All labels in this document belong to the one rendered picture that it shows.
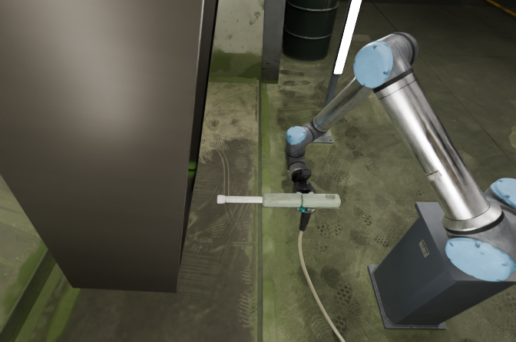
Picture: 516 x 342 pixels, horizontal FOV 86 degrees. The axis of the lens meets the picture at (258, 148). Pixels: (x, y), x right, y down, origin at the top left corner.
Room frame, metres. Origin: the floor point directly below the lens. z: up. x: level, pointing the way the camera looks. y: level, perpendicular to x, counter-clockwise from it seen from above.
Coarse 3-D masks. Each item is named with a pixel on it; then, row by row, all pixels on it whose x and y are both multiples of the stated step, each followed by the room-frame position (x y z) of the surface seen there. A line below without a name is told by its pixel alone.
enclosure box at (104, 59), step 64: (0, 0) 0.34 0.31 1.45; (64, 0) 0.34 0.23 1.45; (128, 0) 0.35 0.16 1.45; (192, 0) 0.35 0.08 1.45; (0, 64) 0.33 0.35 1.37; (64, 64) 0.34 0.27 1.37; (128, 64) 0.34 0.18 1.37; (192, 64) 0.35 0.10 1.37; (0, 128) 0.33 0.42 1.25; (64, 128) 0.34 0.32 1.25; (128, 128) 0.34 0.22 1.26; (192, 128) 0.94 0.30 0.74; (64, 192) 0.33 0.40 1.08; (128, 192) 0.34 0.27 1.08; (192, 192) 0.79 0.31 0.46; (64, 256) 0.32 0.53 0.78; (128, 256) 0.33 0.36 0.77
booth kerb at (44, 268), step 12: (48, 252) 0.60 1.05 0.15; (48, 264) 0.55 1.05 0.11; (36, 276) 0.48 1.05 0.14; (48, 276) 0.51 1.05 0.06; (24, 288) 0.42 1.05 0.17; (36, 288) 0.44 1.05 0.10; (24, 300) 0.38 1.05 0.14; (12, 312) 0.32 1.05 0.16; (24, 312) 0.34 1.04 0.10; (12, 324) 0.28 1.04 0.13; (0, 336) 0.23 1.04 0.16; (12, 336) 0.25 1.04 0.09
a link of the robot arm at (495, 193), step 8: (496, 184) 0.55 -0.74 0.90; (504, 184) 0.54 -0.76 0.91; (512, 184) 0.55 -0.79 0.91; (488, 192) 0.54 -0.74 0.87; (496, 192) 0.52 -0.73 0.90; (504, 192) 0.51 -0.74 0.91; (512, 192) 0.52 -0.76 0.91; (488, 200) 0.52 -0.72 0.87; (496, 200) 0.51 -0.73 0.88; (504, 200) 0.49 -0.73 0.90; (512, 200) 0.48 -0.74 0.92; (504, 208) 0.47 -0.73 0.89; (512, 208) 0.47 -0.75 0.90
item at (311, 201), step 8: (224, 200) 0.61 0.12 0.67; (232, 200) 0.61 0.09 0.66; (240, 200) 0.62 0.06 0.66; (248, 200) 0.62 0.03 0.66; (256, 200) 0.62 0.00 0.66; (264, 200) 0.62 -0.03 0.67; (272, 200) 0.62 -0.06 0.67; (280, 200) 0.62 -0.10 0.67; (288, 200) 0.62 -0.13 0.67; (296, 200) 0.62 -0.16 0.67; (304, 200) 0.63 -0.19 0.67; (312, 200) 0.63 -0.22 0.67; (320, 200) 0.63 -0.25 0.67; (328, 200) 0.63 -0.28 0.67; (336, 200) 0.63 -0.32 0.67; (312, 208) 0.62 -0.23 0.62; (304, 216) 0.62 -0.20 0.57; (304, 224) 0.61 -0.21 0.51
